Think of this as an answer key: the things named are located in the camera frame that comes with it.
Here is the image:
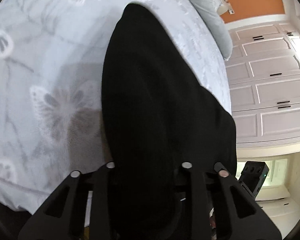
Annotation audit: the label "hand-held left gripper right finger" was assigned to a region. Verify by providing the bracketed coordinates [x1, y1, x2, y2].
[181, 161, 282, 240]

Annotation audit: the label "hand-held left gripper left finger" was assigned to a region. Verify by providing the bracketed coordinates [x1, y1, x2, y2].
[17, 162, 116, 240]

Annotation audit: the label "black pants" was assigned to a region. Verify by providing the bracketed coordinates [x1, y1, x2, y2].
[101, 3, 238, 240]

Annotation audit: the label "white panelled wardrobe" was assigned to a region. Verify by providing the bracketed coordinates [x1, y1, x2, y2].
[224, 4, 300, 150]

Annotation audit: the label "butterfly printed bed sheet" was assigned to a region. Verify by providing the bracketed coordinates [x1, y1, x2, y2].
[0, 0, 233, 215]

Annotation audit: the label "grey pillow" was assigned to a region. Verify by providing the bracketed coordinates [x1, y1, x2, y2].
[174, 0, 233, 60]

